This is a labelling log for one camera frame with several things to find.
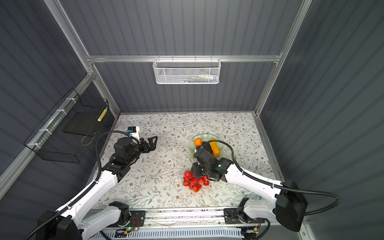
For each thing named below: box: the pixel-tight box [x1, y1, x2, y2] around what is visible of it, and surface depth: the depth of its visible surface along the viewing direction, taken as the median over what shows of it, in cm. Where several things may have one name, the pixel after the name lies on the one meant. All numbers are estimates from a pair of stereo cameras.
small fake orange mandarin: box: [194, 138, 203, 147], surface depth 98 cm
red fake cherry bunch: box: [182, 170, 210, 193], surface depth 82 cm
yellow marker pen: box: [97, 107, 108, 122], surface depth 83 cm
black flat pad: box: [63, 112, 99, 136], surface depth 80 cm
